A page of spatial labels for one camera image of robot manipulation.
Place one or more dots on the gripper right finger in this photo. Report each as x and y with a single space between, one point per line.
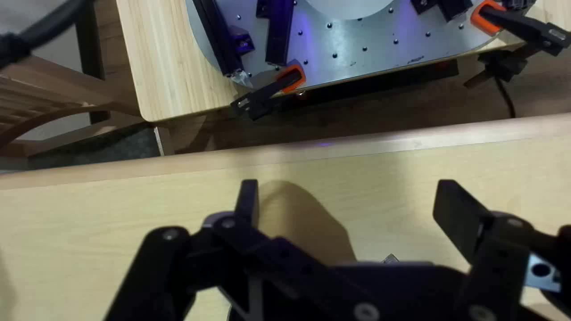
495 249

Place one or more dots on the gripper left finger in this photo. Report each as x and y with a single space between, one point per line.
232 249

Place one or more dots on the orange and black clamp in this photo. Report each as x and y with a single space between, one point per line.
272 91
522 26

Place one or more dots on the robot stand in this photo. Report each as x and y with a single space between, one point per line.
169 58

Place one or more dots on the black metal bar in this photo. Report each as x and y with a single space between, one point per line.
218 35
279 31

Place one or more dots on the wooden chair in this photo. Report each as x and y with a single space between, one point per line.
49 93

